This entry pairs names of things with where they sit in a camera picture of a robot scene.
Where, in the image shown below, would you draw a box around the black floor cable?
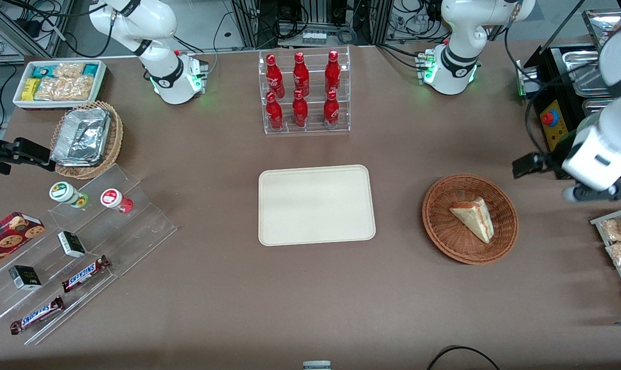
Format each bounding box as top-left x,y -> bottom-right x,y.
426,345 -> 501,370

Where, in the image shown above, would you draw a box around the snickers bar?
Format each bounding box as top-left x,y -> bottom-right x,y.
62,255 -> 111,293
10,295 -> 65,335

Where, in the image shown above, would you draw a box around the stacked foil trays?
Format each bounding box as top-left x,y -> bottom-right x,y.
51,108 -> 112,168

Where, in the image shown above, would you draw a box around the red cola bottle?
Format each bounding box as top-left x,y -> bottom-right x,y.
325,50 -> 341,94
293,51 -> 310,97
292,89 -> 308,128
266,91 -> 284,131
323,90 -> 340,129
266,54 -> 285,99

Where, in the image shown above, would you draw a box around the red lid snack cup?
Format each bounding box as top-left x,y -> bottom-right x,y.
100,188 -> 134,214

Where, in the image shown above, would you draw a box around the small black box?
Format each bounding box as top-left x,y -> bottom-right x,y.
58,231 -> 87,258
8,265 -> 42,291

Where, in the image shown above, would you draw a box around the red plaid cookie box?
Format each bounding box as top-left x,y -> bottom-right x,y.
0,212 -> 46,273

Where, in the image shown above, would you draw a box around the triangular sandwich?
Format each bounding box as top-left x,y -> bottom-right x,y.
449,197 -> 495,244

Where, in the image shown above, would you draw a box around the metal wire rack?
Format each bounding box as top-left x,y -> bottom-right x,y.
590,205 -> 621,315

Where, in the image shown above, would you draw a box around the black box with emergency stop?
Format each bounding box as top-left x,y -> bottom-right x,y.
539,45 -> 617,180

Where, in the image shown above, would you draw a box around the white snack bin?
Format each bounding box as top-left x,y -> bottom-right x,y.
12,60 -> 108,110

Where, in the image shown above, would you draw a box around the round brown wicker basket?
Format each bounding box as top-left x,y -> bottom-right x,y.
422,174 -> 519,265

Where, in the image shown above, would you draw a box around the clear cracker bag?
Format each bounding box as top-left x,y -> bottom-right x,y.
53,62 -> 85,79
35,76 -> 94,101

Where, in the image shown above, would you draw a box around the green lid snack cup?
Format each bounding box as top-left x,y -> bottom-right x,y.
49,181 -> 89,209

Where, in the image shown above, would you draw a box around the shiny metal pan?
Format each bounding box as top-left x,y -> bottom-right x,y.
562,49 -> 613,96
582,9 -> 621,50

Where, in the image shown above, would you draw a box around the silver box with green light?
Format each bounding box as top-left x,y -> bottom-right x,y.
515,59 -> 542,98

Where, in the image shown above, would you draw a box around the clear acrylic stepped display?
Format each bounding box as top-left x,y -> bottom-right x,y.
0,163 -> 178,346

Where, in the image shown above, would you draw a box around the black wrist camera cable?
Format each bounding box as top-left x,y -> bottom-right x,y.
524,62 -> 607,155

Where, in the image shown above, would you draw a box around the beige rectangular tray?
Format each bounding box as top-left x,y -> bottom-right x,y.
258,164 -> 376,247

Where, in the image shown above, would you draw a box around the clear acrylic bottle rack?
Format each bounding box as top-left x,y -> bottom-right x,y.
258,45 -> 351,135

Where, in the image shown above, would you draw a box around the light wicker basket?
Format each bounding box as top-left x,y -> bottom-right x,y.
50,101 -> 124,180

